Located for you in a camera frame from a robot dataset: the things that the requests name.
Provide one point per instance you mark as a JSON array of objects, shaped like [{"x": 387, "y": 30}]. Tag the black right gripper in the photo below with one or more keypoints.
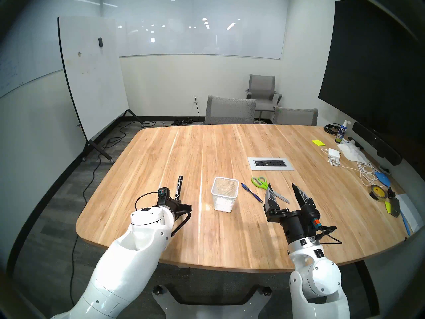
[{"x": 295, "y": 227}]

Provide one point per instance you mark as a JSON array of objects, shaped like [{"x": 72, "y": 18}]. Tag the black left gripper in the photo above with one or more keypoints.
[{"x": 174, "y": 213}]

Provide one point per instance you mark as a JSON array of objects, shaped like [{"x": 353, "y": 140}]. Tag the black permanent marker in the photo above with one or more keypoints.
[{"x": 179, "y": 187}]

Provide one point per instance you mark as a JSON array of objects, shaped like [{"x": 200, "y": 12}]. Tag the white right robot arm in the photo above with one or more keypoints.
[{"x": 322, "y": 278}]

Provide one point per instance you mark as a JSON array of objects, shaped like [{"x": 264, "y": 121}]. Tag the gray robot base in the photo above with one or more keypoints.
[{"x": 212, "y": 311}]

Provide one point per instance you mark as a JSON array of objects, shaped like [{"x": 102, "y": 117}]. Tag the blue ballpoint pen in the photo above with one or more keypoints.
[{"x": 250, "y": 192}]

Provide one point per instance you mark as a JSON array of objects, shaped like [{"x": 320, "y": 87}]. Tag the white mesh pen holder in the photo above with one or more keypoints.
[{"x": 224, "y": 205}]

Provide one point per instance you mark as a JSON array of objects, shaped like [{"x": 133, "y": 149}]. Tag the silver table power outlet panel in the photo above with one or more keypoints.
[{"x": 270, "y": 163}]

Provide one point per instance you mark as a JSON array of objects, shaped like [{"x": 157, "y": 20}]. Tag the yellow sticky note pad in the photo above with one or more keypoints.
[{"x": 318, "y": 142}]

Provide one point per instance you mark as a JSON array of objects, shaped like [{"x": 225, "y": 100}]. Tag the white power adapter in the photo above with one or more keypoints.
[{"x": 334, "y": 153}]

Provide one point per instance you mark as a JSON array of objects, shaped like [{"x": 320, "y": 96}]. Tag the crumpled white tissue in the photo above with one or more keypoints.
[{"x": 352, "y": 151}]

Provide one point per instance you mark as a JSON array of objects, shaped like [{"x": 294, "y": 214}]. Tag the black and yellow tape roll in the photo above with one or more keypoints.
[{"x": 372, "y": 192}]

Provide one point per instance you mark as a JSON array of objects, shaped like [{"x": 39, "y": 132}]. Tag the gray mesh office chair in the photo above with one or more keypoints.
[
  {"x": 229, "y": 110},
  {"x": 295, "y": 117}
]

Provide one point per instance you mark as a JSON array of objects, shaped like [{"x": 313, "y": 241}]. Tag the whiteboard cleaner spray bottle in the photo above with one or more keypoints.
[{"x": 341, "y": 134}]

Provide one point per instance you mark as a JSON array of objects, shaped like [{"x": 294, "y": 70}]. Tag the flat blue plastic object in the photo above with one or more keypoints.
[{"x": 383, "y": 178}]

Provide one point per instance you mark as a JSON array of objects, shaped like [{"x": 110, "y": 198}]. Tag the small black bottle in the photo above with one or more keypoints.
[{"x": 390, "y": 192}]

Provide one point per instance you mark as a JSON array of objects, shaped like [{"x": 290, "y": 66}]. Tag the yellow and black block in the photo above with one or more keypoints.
[{"x": 394, "y": 208}]

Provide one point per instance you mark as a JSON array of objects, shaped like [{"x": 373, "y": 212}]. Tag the black video sound bar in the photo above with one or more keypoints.
[{"x": 375, "y": 141}]

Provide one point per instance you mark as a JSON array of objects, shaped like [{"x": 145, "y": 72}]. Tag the black table leg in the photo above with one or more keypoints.
[{"x": 368, "y": 288}]

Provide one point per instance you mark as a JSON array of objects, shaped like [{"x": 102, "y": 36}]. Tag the thin blue stick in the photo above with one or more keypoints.
[{"x": 406, "y": 225}]

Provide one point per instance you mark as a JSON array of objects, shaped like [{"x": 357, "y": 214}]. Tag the gray swivel chair with armrests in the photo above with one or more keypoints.
[{"x": 262, "y": 85}]

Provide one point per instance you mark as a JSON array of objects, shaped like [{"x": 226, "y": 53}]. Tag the rolling whiteboard on black stand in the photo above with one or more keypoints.
[{"x": 93, "y": 75}]

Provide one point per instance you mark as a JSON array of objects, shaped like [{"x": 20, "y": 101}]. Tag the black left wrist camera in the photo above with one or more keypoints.
[{"x": 163, "y": 195}]

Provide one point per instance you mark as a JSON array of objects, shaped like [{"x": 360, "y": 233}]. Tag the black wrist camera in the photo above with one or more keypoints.
[
  {"x": 163, "y": 195},
  {"x": 313, "y": 218}
]

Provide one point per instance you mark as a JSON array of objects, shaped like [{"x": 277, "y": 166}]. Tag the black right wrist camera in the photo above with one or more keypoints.
[{"x": 313, "y": 218}]

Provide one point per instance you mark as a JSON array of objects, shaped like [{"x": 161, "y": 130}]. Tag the large black wall television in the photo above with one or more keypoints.
[{"x": 372, "y": 69}]

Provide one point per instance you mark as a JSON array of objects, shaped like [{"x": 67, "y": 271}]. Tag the wide wall glass whiteboard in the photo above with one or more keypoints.
[{"x": 199, "y": 36}]

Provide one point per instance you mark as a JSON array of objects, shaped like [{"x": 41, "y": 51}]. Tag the wall whiteboard with handwriting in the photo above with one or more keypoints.
[{"x": 30, "y": 59}]

